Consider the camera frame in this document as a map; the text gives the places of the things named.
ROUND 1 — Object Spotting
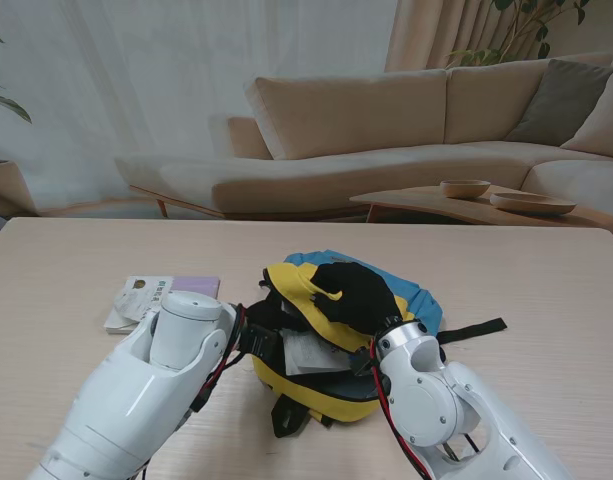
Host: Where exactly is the beige sofa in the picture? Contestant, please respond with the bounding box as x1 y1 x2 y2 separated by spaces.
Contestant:
114 49 613 221

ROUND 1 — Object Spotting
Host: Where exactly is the beige plant pot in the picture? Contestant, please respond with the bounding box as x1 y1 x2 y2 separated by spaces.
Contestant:
0 159 37 219

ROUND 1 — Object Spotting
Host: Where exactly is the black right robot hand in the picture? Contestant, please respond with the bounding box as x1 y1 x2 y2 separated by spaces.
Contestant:
310 262 405 334

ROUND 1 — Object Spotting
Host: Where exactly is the beige cushion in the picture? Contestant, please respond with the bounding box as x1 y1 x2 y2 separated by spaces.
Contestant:
560 71 613 161

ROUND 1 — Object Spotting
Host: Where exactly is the wooden coffee table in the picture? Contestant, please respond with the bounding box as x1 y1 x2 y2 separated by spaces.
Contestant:
349 183 613 239

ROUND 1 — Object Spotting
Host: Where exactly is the blue cover book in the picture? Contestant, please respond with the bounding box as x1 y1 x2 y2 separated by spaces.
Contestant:
280 327 356 377

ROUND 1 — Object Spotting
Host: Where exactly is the red black right arm cable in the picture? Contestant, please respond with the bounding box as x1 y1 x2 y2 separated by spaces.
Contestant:
369 339 432 480

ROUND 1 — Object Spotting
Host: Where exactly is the dark green leaf plant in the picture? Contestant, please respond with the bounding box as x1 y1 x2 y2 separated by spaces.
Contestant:
0 29 33 125

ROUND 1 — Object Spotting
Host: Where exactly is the red black left arm cable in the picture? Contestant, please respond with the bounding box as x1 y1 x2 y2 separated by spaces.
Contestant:
130 303 248 480

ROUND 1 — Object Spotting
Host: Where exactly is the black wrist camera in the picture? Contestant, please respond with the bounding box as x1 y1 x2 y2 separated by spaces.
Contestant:
346 346 376 377
240 322 283 362

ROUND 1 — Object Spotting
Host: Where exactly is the small wooden bowl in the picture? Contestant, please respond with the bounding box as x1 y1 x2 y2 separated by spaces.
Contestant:
439 179 492 200

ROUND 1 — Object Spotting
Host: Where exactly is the purple cover book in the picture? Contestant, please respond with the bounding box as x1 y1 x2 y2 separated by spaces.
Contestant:
104 275 221 335

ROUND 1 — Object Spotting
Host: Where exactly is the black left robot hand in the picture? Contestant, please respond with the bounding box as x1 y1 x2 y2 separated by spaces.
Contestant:
245 298 308 334

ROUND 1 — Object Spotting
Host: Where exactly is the grey cushion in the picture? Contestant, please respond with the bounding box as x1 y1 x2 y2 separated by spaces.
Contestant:
505 58 613 147

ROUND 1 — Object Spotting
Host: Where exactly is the beige curtain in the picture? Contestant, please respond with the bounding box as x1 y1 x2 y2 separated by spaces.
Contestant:
384 0 610 74

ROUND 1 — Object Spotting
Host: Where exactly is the wide shallow wooden bowl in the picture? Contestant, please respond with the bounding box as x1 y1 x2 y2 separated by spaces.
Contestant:
489 192 578 217

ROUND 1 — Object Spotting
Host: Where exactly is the white sheer curtain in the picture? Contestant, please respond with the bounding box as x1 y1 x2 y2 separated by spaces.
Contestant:
0 0 402 216

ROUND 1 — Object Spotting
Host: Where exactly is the tall green leafy plant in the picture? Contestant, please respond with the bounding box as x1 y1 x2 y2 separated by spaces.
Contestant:
448 0 592 69

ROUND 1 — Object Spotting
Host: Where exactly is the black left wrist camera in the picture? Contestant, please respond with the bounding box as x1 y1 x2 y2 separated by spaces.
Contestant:
240 322 283 362

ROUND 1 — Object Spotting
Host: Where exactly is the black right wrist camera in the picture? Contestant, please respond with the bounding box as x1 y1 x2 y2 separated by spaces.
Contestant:
346 346 376 377

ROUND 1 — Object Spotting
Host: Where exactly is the red black arm cable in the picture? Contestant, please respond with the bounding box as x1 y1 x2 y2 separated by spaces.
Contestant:
130 303 248 480
369 339 432 480

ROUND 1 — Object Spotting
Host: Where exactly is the blue and yellow school backpack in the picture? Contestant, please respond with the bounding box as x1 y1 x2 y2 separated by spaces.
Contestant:
250 249 508 440

